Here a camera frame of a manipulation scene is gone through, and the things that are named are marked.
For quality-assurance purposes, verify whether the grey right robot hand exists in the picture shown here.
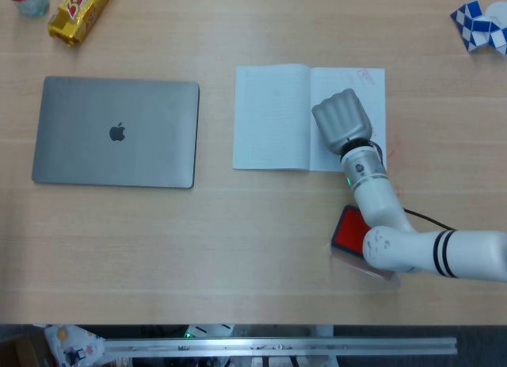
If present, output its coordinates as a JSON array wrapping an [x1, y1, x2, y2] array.
[[311, 88, 375, 154]]

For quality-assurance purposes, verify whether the open white notebook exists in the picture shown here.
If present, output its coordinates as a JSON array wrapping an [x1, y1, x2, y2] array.
[[232, 63, 387, 173]]

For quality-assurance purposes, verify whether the red ink pad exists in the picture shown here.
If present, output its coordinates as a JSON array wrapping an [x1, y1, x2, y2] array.
[[329, 205, 402, 289]]

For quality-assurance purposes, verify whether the blue white snake puzzle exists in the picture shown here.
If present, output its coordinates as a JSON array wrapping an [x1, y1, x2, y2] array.
[[449, 0, 507, 58]]

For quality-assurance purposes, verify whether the grey closed laptop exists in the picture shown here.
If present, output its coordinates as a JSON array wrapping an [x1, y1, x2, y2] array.
[[31, 75, 200, 189]]

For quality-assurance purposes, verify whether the white device with green light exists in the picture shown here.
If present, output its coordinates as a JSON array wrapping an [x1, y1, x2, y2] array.
[[185, 323, 234, 339]]

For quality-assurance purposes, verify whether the gold snack package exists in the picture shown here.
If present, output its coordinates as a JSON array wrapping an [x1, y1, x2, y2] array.
[[47, 0, 120, 48]]

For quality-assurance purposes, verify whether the plastic bottle with red label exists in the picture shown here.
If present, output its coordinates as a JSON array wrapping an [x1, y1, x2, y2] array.
[[2, 0, 51, 17]]

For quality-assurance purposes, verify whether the white printed bag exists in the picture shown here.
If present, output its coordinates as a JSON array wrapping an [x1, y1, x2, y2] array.
[[42, 323, 107, 367]]

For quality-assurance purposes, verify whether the brown cardboard box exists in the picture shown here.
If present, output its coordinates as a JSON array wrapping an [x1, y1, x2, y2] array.
[[0, 334, 44, 367]]

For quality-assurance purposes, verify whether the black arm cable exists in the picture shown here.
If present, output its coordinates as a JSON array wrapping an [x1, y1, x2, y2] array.
[[403, 208, 456, 231]]

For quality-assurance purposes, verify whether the aluminium rail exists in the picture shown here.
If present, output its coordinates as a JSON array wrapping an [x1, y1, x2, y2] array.
[[101, 336, 459, 358]]

